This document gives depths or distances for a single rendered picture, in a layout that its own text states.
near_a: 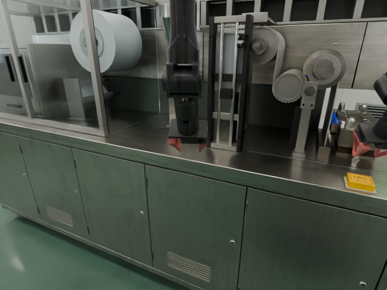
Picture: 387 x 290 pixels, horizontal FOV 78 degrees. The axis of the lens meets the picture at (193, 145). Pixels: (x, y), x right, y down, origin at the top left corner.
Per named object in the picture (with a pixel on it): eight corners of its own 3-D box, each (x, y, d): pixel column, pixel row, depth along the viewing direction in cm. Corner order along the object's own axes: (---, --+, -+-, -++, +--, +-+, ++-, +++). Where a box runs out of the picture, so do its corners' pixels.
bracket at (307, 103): (291, 156, 102) (304, 82, 91) (292, 151, 107) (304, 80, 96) (304, 157, 100) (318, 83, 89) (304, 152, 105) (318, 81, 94)
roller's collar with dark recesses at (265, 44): (249, 54, 97) (250, 37, 95) (252, 54, 102) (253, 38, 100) (265, 54, 95) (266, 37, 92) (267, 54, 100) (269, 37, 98)
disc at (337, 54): (299, 87, 98) (306, 49, 93) (299, 87, 98) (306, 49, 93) (341, 90, 92) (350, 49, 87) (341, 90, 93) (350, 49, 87)
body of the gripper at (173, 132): (171, 123, 68) (168, 103, 62) (207, 124, 67) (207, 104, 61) (168, 141, 64) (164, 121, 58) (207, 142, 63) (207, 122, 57)
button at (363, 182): (348, 187, 78) (349, 181, 77) (345, 178, 84) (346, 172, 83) (374, 193, 75) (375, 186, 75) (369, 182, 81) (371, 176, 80)
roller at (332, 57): (304, 84, 96) (310, 53, 92) (306, 77, 118) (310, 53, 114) (337, 86, 92) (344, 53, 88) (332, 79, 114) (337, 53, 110)
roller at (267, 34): (242, 63, 105) (245, 28, 100) (254, 61, 126) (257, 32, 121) (276, 64, 100) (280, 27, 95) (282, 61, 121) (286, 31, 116)
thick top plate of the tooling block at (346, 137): (337, 143, 96) (341, 129, 94) (330, 119, 130) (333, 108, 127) (386, 149, 90) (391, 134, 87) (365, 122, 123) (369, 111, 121)
